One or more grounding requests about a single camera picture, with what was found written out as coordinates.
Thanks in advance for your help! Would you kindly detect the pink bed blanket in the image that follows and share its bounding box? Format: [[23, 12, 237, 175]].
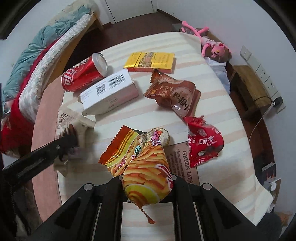
[[32, 77, 64, 221]]

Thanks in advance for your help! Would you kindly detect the orange chips snack bag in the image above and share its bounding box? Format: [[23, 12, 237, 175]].
[[99, 126, 174, 210]]

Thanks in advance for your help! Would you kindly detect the yellow book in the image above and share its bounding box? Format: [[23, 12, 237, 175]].
[[123, 52, 175, 74]]

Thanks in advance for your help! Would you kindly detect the wooden bedside stool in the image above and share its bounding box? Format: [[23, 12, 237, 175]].
[[230, 65, 271, 119]]

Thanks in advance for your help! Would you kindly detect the teal quilt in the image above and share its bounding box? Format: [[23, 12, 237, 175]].
[[1, 4, 91, 101]]

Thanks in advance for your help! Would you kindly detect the red blanket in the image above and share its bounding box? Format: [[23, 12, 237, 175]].
[[1, 39, 58, 155]]

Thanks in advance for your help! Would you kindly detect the red cola can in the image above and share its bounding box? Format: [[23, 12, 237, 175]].
[[61, 53, 108, 92]]

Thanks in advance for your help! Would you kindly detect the pink panther plush toy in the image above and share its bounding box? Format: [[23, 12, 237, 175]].
[[181, 21, 232, 63]]

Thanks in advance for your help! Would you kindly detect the white cardboard box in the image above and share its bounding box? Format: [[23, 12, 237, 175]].
[[80, 69, 138, 116]]

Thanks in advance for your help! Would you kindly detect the checkered grey pillow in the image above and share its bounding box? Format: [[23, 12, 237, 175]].
[[18, 14, 93, 123]]

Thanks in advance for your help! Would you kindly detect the white paper wrapper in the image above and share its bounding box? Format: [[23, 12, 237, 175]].
[[54, 104, 95, 177]]

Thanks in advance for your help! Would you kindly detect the red snack wrapper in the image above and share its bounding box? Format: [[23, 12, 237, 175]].
[[184, 116, 224, 168]]

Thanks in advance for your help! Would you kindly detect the black charger plug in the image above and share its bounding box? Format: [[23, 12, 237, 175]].
[[272, 96, 283, 108]]

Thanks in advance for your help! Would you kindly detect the brown snack wrapper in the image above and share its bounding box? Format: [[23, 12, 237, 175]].
[[144, 69, 201, 118]]

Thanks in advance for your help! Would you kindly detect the brown green life label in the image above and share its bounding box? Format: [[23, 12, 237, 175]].
[[164, 142, 200, 185]]

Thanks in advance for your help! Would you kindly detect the striped bed mattress cover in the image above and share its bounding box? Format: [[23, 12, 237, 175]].
[[57, 32, 272, 230]]

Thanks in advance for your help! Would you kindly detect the white door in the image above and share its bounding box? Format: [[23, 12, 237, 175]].
[[105, 0, 154, 23]]

